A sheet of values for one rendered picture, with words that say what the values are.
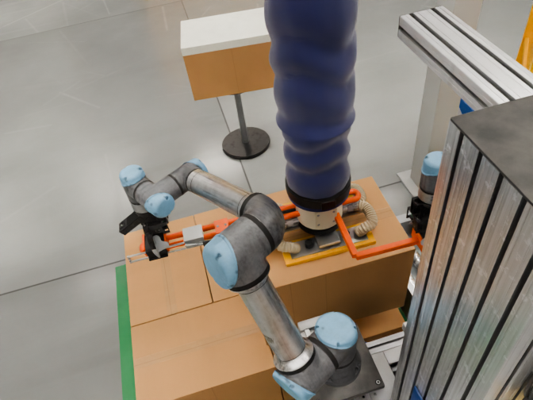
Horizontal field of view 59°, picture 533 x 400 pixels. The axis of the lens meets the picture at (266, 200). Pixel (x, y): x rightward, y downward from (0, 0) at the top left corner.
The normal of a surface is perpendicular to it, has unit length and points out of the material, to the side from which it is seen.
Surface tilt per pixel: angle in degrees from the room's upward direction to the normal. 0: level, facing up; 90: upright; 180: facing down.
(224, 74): 90
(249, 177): 0
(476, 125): 0
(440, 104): 90
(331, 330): 8
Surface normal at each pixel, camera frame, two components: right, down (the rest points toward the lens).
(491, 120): -0.11, -0.69
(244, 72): 0.13, 0.71
